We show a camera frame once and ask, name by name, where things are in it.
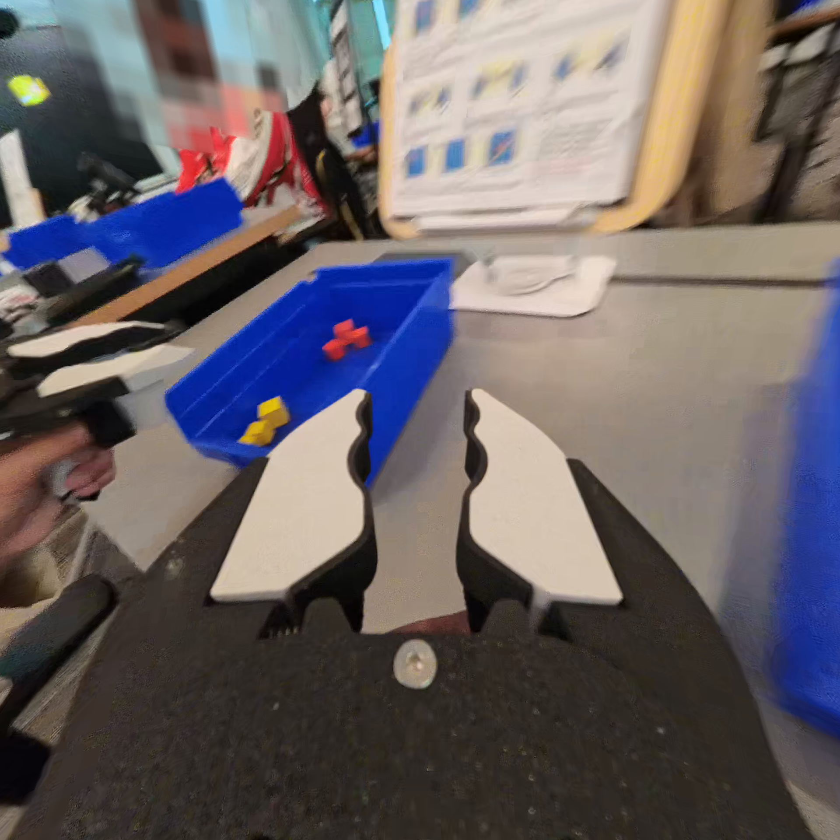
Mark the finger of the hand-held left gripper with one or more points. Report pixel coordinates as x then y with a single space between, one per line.
85 338
111 374

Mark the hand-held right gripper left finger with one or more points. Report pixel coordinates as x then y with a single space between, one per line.
295 518

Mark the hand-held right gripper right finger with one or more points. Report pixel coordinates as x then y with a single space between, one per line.
541 518

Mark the blue plastic bin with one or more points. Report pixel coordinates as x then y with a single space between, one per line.
407 328
814 525
46 239
170 220

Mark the person's left hand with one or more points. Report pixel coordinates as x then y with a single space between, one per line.
33 485

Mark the black elongated device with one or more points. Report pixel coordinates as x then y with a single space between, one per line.
98 285

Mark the long wooden table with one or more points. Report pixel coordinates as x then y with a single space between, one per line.
197 262

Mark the white printed card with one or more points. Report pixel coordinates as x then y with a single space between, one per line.
19 177

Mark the neon yellow cube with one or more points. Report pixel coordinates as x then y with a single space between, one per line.
28 90

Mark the printed instruction sheet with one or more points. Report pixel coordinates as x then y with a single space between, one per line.
525 111

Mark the tan hanging coat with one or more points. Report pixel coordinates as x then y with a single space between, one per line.
728 131

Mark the wooden display board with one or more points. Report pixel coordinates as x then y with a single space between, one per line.
689 98

